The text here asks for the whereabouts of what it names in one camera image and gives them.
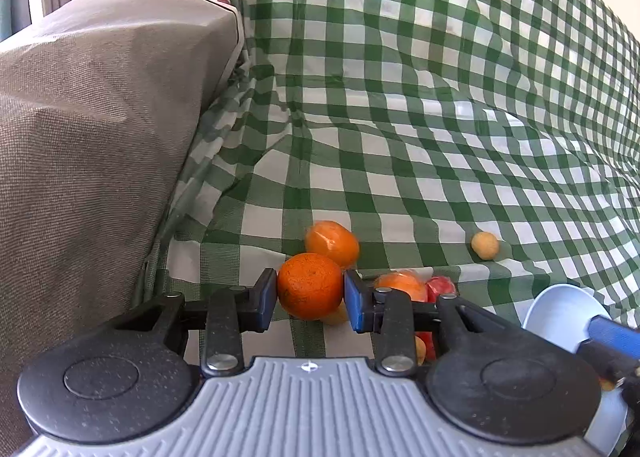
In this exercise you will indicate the grey cloth cover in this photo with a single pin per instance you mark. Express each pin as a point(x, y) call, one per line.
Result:
point(100, 137)

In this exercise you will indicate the small yellow fruit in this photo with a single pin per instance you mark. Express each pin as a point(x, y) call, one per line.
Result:
point(420, 352)
point(485, 245)

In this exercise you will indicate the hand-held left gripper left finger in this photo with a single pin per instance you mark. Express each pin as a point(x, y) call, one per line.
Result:
point(264, 302)

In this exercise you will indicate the green checked cloth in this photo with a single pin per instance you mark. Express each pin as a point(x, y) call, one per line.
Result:
point(400, 87)

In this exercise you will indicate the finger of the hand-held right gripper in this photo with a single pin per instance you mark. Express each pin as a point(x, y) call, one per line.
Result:
point(612, 334)

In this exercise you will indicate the small red fruit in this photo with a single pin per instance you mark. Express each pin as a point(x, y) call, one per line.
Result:
point(426, 338)
point(442, 286)

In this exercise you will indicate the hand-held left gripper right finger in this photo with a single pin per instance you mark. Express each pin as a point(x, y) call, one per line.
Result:
point(354, 304)

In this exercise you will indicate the light blue plate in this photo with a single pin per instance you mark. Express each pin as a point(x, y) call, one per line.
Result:
point(560, 312)

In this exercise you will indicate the orange mandarin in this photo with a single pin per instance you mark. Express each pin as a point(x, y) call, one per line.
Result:
point(334, 241)
point(402, 284)
point(310, 287)

